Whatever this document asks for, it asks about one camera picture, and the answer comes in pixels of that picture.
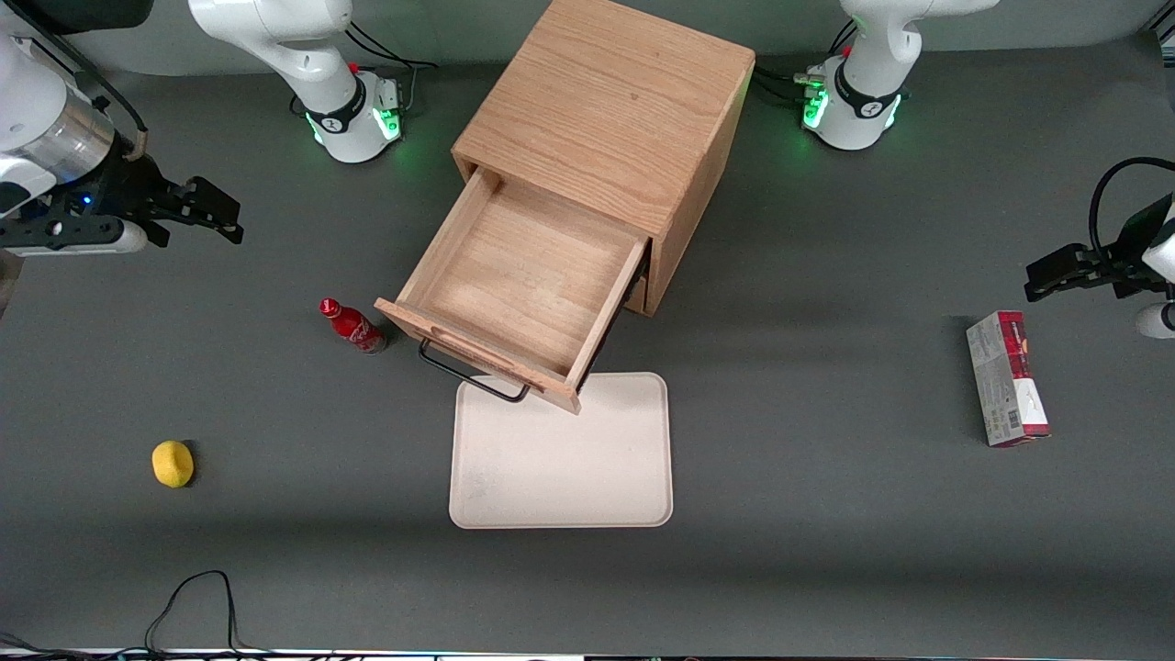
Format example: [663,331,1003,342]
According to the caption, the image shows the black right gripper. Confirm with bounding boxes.
[78,156,245,248]

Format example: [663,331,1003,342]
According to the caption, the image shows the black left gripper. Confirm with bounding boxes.
[1024,196,1172,303]

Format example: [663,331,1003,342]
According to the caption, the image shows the black metal drawer handle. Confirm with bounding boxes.
[419,337,532,405]

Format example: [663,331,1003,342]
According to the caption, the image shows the oak drawer with large handle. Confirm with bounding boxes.
[374,168,651,417]

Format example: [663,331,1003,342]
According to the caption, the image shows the oak wooden drawer cabinet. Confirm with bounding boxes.
[452,0,757,319]

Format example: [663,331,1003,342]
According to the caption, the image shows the grey and red carton box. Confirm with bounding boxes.
[965,310,1052,449]

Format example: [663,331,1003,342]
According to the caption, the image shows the red cola bottle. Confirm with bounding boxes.
[319,297,387,356]

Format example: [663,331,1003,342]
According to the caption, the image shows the yellow lemon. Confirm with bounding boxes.
[151,440,196,489]

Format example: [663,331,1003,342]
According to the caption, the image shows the dark grey table mat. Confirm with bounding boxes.
[0,32,1175,658]

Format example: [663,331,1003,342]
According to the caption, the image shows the beige plastic tray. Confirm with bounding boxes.
[448,372,675,531]

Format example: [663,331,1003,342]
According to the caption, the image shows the black left wrist cable loop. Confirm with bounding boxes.
[1089,157,1175,263]

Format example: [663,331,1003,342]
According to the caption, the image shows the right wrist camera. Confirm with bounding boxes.
[0,214,149,257]

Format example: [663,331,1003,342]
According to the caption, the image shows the black right base cables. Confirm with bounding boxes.
[290,17,439,118]

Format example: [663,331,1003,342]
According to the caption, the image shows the black base cables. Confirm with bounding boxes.
[290,17,439,118]
[751,18,860,109]

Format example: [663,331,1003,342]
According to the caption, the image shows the black left base cables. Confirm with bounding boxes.
[751,18,860,109]

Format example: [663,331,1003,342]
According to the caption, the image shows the black floor cable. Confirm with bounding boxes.
[0,570,276,660]

